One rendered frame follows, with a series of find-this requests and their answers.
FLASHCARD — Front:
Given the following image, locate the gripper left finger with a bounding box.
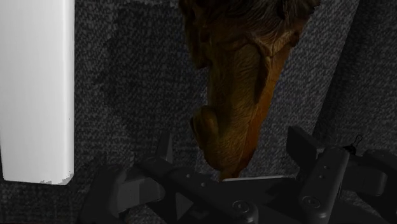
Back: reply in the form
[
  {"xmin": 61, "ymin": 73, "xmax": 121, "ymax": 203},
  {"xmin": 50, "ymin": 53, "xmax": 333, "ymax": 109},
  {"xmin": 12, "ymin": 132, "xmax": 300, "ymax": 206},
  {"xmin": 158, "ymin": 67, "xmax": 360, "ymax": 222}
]
[{"xmin": 76, "ymin": 132, "xmax": 260, "ymax": 224}]

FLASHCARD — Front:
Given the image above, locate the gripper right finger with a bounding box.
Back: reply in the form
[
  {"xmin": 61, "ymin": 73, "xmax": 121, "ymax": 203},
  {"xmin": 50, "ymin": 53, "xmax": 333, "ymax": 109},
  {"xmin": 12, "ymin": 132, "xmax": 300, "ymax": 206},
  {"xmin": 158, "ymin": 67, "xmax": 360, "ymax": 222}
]
[{"xmin": 286, "ymin": 125, "xmax": 397, "ymax": 224}]

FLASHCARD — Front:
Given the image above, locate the brown carved animal figure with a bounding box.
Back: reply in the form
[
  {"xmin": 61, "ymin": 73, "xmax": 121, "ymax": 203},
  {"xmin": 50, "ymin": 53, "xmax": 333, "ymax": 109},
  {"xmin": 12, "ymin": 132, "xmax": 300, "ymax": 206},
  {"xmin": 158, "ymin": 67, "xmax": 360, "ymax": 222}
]
[{"xmin": 179, "ymin": 0, "xmax": 322, "ymax": 182}]

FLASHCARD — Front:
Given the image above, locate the dark grey fabric sofa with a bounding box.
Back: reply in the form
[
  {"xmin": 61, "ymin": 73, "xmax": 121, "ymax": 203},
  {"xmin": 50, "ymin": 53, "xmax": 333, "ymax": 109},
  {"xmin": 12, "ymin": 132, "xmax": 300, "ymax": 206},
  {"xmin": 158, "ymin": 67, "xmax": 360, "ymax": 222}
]
[{"xmin": 0, "ymin": 0, "xmax": 397, "ymax": 224}]

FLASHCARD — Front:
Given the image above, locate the white rectangular block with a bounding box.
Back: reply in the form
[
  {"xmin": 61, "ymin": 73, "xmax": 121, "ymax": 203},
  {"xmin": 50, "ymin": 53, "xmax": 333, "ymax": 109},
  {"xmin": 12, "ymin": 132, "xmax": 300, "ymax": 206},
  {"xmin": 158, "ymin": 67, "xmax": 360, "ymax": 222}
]
[{"xmin": 0, "ymin": 0, "xmax": 76, "ymax": 186}]

